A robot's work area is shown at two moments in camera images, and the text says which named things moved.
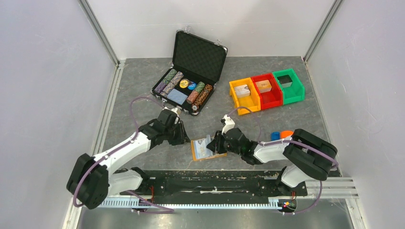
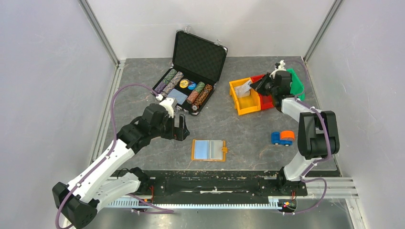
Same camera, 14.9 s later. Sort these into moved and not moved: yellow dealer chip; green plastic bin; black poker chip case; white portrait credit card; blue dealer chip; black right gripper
Moved: white portrait credit card; black right gripper
Not moved: green plastic bin; black poker chip case; yellow dealer chip; blue dealer chip
